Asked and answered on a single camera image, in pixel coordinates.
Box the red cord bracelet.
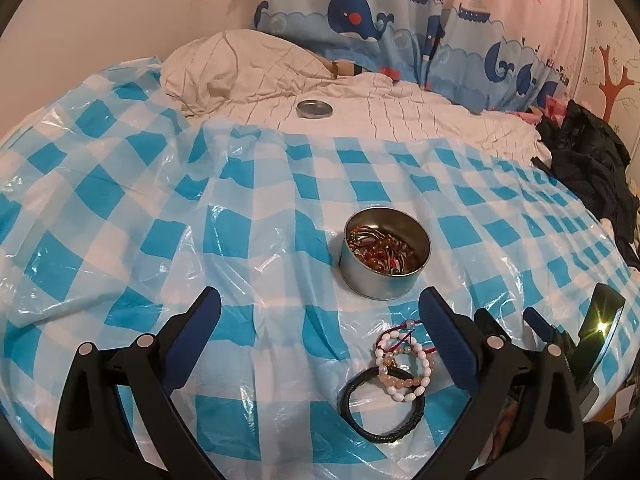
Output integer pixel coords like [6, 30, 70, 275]
[382, 321, 437, 358]

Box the blue checked plastic sheet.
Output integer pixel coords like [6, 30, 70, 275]
[0, 57, 640, 480]

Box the pink cloth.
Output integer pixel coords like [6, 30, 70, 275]
[520, 97, 571, 126]

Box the round metal tin lid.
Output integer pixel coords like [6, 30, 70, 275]
[296, 99, 333, 120]

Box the black braided bracelet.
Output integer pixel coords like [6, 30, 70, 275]
[340, 367, 426, 443]

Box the pink bead bracelet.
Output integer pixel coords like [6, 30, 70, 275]
[379, 365, 427, 392]

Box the white bead bracelet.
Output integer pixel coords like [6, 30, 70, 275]
[374, 330, 432, 403]

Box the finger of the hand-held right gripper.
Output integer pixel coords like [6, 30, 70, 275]
[524, 306, 568, 351]
[472, 308, 513, 343]

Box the heap of assorted bracelets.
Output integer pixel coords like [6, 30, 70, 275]
[345, 225, 422, 277]

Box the tan strap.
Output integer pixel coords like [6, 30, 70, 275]
[322, 58, 361, 78]

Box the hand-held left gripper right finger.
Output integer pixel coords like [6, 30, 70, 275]
[419, 287, 586, 480]

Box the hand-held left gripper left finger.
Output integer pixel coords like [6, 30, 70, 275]
[52, 286, 222, 480]

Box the round metal tin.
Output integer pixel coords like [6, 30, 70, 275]
[338, 207, 432, 301]

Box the white striped quilt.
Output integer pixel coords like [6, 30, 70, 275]
[160, 30, 546, 161]

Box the black jacket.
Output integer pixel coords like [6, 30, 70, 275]
[532, 100, 640, 256]

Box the whale print curtain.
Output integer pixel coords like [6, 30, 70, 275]
[252, 0, 591, 113]

